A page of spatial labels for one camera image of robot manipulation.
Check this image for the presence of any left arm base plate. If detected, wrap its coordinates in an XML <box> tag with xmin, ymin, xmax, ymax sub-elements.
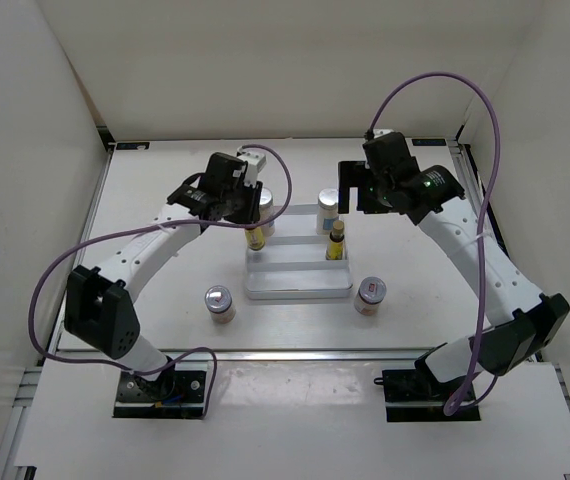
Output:
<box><xmin>112</xmin><ymin>364</ymin><xmax>218</xmax><ymax>420</ymax></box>

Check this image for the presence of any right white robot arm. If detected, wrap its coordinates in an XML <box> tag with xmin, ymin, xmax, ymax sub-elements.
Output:
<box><xmin>338</xmin><ymin>156</ymin><xmax>570</xmax><ymax>387</ymax></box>

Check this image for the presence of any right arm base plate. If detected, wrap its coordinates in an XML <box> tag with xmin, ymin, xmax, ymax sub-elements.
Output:
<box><xmin>373</xmin><ymin>369</ymin><xmax>481</xmax><ymax>423</ymax></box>

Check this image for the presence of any small yellow bottle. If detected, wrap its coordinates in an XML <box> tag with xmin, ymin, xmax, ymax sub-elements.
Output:
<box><xmin>245</xmin><ymin>227</ymin><xmax>265</xmax><ymax>251</ymax></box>
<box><xmin>326</xmin><ymin>220</ymin><xmax>345</xmax><ymax>260</ymax></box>

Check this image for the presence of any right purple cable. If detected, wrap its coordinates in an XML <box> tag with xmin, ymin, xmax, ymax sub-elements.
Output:
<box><xmin>364</xmin><ymin>72</ymin><xmax>503</xmax><ymax>417</ymax></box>

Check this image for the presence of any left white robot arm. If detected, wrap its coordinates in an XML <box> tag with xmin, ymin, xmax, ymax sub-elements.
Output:
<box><xmin>64</xmin><ymin>178</ymin><xmax>263</xmax><ymax>401</ymax></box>

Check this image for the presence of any white divided tray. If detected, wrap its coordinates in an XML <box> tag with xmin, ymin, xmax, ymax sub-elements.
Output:
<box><xmin>244</xmin><ymin>204</ymin><xmax>353</xmax><ymax>301</ymax></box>

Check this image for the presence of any purple cable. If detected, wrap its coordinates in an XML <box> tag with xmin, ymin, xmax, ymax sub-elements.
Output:
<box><xmin>364</xmin><ymin>72</ymin><xmax>503</xmax><ymax>417</ymax></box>
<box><xmin>30</xmin><ymin>143</ymin><xmax>294</xmax><ymax>419</ymax></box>

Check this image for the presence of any short jar red label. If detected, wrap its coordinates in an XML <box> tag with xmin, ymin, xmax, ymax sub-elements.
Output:
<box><xmin>354</xmin><ymin>276</ymin><xmax>387</xmax><ymax>316</ymax></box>
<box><xmin>204</xmin><ymin>285</ymin><xmax>236</xmax><ymax>324</ymax></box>

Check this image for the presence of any tall jar silver lid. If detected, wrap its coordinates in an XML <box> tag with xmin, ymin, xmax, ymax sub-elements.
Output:
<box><xmin>316</xmin><ymin>188</ymin><xmax>339</xmax><ymax>235</ymax></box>
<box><xmin>257</xmin><ymin>187</ymin><xmax>277</xmax><ymax>237</ymax></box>

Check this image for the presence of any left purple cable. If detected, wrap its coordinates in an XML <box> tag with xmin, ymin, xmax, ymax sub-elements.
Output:
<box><xmin>30</xmin><ymin>143</ymin><xmax>294</xmax><ymax>419</ymax></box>

